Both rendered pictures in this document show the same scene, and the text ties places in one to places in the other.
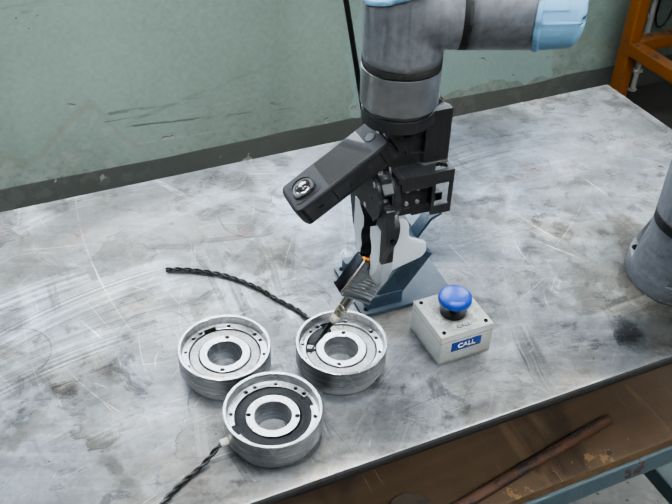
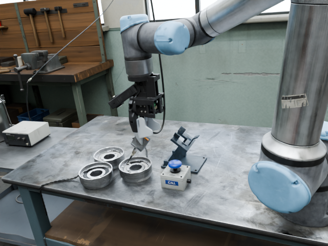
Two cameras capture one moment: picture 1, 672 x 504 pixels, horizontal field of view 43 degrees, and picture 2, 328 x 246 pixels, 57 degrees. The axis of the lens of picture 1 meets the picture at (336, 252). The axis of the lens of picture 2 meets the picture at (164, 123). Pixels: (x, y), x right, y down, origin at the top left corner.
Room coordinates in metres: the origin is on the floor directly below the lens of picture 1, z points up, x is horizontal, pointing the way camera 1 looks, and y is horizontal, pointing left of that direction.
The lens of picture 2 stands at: (0.23, -0.71, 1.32)
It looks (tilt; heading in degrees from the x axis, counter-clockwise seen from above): 22 degrees down; 49
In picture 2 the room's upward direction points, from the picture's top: 5 degrees counter-clockwise
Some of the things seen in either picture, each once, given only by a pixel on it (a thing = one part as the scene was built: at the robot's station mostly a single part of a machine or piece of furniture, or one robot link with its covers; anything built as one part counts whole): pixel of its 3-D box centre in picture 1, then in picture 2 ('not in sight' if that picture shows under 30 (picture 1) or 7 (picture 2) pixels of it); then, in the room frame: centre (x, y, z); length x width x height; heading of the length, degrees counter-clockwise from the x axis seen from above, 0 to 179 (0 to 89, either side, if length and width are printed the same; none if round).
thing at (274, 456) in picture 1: (273, 420); (96, 175); (0.60, 0.06, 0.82); 0.10 x 0.10 x 0.04
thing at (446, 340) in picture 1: (455, 323); (177, 176); (0.75, -0.15, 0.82); 0.08 x 0.07 x 0.05; 115
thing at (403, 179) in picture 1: (401, 157); (145, 94); (0.73, -0.06, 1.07); 0.09 x 0.08 x 0.12; 112
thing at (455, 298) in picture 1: (453, 308); (175, 169); (0.75, -0.14, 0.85); 0.04 x 0.04 x 0.05
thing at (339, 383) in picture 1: (341, 353); (135, 169); (0.70, -0.01, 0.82); 0.10 x 0.10 x 0.04
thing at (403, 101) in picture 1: (398, 84); (139, 66); (0.73, -0.05, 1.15); 0.08 x 0.08 x 0.05
